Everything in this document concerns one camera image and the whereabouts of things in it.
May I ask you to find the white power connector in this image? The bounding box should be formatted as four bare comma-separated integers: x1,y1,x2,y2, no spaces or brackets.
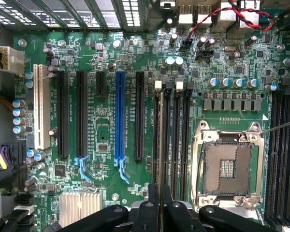
0,46,26,76

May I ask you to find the yellow braided wire bundle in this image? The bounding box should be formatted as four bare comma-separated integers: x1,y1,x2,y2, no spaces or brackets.
0,94,15,117

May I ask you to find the silver rear port block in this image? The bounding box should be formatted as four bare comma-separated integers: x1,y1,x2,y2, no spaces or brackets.
159,0,261,33

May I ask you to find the green motherboard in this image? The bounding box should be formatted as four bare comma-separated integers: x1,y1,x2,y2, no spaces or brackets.
13,23,290,232

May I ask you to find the silver finned chipset heatsink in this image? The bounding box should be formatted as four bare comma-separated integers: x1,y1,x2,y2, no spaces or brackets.
58,191,104,228

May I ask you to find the thick black cable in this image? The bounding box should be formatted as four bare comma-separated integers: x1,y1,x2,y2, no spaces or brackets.
0,165,28,192

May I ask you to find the thin metal locking lever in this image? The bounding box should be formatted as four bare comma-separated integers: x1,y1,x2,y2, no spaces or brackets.
260,120,290,134

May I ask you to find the grey metal PC case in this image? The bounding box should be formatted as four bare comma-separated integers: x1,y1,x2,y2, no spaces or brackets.
0,0,290,232

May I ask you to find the red black twisted wire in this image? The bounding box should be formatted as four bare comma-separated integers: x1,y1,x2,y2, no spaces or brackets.
185,0,276,47

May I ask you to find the long black expansion slot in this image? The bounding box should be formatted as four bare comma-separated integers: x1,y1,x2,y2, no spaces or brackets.
56,70,70,158
135,71,145,160
74,70,90,183

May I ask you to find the black RAM slot white latch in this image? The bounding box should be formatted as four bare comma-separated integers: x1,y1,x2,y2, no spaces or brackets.
173,81,184,201
152,80,162,186

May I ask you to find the silver CPU socket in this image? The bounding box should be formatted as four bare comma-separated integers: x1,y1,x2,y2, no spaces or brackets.
191,120,266,211

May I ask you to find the purple wire connector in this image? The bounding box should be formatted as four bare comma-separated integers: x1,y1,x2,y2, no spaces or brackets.
0,143,15,171

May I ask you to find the short black expansion slot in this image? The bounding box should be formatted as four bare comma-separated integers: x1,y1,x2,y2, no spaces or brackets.
95,71,107,98

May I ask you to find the blue expansion slot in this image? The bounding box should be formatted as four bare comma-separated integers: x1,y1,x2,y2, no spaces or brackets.
114,70,131,185

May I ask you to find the white PCI expansion slot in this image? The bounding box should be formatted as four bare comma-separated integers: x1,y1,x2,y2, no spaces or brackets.
33,63,52,151

